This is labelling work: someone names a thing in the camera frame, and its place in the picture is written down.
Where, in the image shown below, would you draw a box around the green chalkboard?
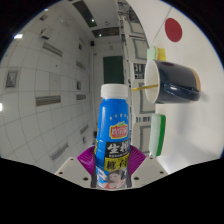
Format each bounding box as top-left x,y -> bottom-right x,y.
102,55 -> 125,85

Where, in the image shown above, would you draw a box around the dark wall window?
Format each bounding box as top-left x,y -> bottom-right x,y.
72,0 -> 98,28

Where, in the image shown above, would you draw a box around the classroom desks and chairs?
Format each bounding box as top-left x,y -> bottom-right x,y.
116,0 -> 158,158

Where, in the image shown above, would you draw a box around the green and white sponge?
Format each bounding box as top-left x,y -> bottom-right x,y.
148,113 -> 167,158

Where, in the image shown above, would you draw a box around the dark door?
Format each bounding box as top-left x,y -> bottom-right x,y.
91,27 -> 120,38

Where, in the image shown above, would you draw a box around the blue drink bottle white cap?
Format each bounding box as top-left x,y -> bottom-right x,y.
94,83 -> 132,190

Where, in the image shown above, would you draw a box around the flat round red coaster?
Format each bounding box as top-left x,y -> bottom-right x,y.
164,17 -> 183,43

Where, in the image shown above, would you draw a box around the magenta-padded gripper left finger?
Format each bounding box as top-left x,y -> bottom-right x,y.
54,145 -> 98,188

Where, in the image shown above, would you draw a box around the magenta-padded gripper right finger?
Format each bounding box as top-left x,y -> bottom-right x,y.
127,144 -> 169,189

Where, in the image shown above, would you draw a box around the dark blue mug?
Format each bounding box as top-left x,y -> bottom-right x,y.
143,59 -> 202,105

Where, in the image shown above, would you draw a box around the ceiling lights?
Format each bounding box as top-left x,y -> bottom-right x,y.
0,9 -> 91,161

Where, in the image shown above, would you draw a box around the wooden stick in mug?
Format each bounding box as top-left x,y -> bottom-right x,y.
130,83 -> 159,92

